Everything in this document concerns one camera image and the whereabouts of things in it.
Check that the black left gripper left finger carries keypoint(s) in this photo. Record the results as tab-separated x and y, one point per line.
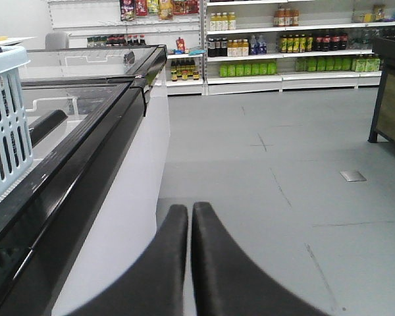
154	284

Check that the black-rimmed glass chest freezer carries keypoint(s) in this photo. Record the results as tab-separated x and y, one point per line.
98	133

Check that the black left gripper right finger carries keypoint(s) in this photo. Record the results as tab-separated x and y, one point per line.
226	281

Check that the white supermarket shelf unit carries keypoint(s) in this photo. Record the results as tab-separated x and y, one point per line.
221	47

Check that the metal floor socket plate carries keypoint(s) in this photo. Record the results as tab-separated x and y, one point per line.
352	176

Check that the dark wooden display stand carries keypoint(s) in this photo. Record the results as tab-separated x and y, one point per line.
383	121

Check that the light blue plastic basket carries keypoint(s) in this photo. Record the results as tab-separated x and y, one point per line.
6	131

